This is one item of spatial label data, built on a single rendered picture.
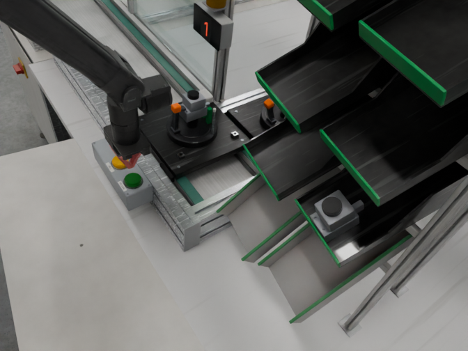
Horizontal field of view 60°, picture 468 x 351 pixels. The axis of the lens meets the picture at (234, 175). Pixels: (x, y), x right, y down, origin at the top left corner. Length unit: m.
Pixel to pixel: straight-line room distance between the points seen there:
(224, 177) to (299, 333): 0.43
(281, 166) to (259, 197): 0.16
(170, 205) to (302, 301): 0.37
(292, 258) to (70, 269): 0.51
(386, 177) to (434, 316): 0.60
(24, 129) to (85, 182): 1.55
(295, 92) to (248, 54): 1.03
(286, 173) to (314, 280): 0.22
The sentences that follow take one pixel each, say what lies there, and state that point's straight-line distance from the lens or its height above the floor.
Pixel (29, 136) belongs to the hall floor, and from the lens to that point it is 2.63.
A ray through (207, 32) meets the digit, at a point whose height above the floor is 1.20.
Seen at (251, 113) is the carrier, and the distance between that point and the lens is 1.19.
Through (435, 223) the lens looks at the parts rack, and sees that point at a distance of 0.67.
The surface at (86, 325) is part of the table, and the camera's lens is 0.95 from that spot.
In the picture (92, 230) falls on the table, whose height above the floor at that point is 0.86.
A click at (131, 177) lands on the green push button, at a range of 1.00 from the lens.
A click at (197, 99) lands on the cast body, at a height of 1.08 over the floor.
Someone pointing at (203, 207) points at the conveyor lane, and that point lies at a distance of 0.96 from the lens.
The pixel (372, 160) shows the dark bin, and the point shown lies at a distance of 0.57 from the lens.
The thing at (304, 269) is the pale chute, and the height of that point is 1.04.
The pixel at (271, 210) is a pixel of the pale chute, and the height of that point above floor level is 1.06.
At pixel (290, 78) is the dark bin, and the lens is 0.65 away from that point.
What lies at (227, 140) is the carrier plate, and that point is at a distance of 1.10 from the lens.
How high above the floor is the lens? 1.73
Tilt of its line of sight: 49 degrees down
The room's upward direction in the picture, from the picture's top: 9 degrees clockwise
